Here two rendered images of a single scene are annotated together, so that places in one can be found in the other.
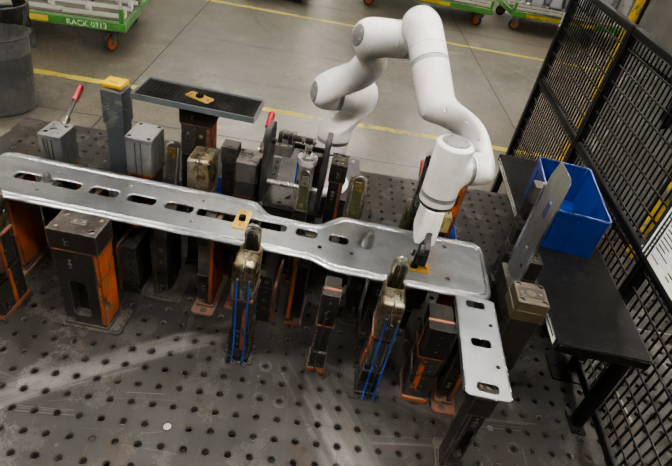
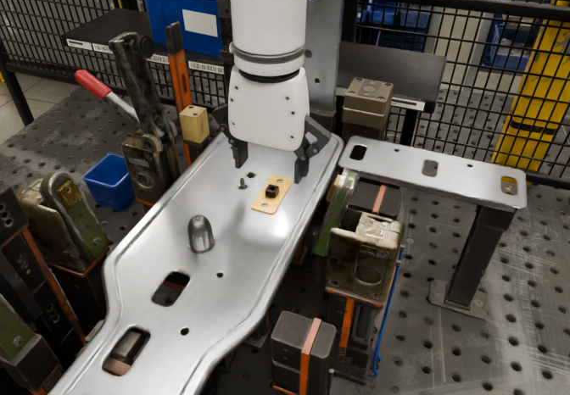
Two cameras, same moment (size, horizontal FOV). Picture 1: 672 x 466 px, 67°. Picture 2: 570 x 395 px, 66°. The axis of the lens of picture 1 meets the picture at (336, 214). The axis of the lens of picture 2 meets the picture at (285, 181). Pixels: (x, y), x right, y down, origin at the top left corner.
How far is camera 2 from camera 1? 0.94 m
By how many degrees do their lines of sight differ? 53
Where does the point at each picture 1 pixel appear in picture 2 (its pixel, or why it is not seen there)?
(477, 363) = (468, 182)
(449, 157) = not seen: outside the picture
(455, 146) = not seen: outside the picture
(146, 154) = not seen: outside the picture
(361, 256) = (232, 259)
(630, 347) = (429, 61)
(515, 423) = (402, 216)
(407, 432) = (423, 330)
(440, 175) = not seen: outside the picture
